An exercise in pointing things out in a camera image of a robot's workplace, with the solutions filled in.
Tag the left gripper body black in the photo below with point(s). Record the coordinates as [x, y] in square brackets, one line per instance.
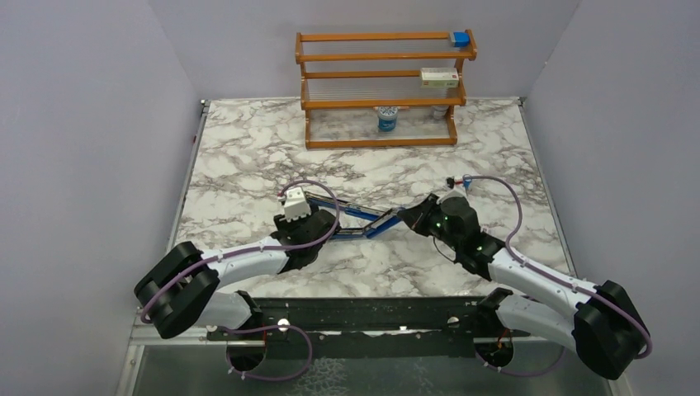
[294, 224]

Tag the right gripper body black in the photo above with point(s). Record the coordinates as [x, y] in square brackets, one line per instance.
[438, 231]

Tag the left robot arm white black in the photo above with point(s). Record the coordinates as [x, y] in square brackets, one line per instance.
[180, 290]

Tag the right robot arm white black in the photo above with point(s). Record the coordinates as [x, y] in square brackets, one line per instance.
[600, 323]

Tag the blue white cup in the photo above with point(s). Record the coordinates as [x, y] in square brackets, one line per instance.
[387, 117]

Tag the white small jar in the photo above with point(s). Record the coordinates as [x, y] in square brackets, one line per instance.
[440, 112]

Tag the orange wooden shelf rack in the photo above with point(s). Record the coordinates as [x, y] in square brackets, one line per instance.
[344, 90]

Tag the white green carton box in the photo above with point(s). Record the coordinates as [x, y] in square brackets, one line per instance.
[439, 78]

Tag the blue box on top shelf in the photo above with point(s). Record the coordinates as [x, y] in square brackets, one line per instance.
[460, 39]

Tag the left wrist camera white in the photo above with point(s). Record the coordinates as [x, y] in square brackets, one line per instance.
[294, 204]

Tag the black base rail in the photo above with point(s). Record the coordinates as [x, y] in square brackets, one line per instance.
[356, 328]

